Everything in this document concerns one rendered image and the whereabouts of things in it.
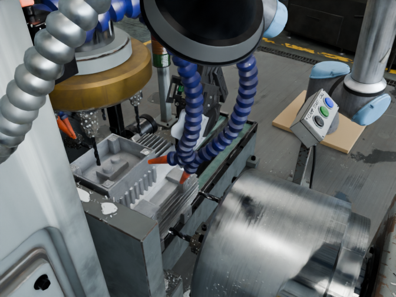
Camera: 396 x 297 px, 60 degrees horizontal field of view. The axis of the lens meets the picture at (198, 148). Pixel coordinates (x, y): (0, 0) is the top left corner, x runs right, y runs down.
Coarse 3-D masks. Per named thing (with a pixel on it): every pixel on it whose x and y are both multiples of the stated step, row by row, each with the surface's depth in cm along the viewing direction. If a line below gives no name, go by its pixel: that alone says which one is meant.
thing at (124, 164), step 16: (112, 144) 63; (128, 144) 63; (80, 160) 59; (96, 160) 62; (112, 160) 60; (128, 160) 63; (144, 160) 59; (80, 176) 55; (96, 176) 59; (112, 176) 58; (128, 176) 56; (144, 176) 60; (112, 192) 53; (128, 192) 57
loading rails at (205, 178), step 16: (224, 112) 111; (256, 128) 107; (240, 144) 98; (224, 160) 92; (240, 160) 103; (256, 160) 109; (208, 176) 88; (224, 176) 93; (208, 192) 86; (224, 192) 98; (192, 208) 80; (208, 208) 90; (176, 224) 75; (192, 224) 83; (208, 224) 88; (176, 240) 77; (176, 256) 80
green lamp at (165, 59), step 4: (152, 52) 113; (152, 56) 114; (156, 56) 112; (160, 56) 111; (164, 56) 112; (168, 56) 113; (156, 60) 113; (160, 60) 112; (164, 60) 113; (168, 60) 114; (156, 64) 114; (160, 64) 113; (164, 64) 114; (168, 64) 114
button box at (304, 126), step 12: (312, 96) 92; (324, 96) 89; (312, 108) 83; (336, 108) 90; (300, 120) 80; (312, 120) 81; (324, 120) 84; (300, 132) 82; (312, 132) 80; (324, 132) 81; (312, 144) 82
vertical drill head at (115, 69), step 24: (96, 48) 42; (120, 48) 43; (144, 48) 48; (96, 72) 42; (120, 72) 42; (144, 72) 44; (72, 96) 40; (96, 96) 40; (120, 96) 42; (96, 120) 45; (96, 144) 48
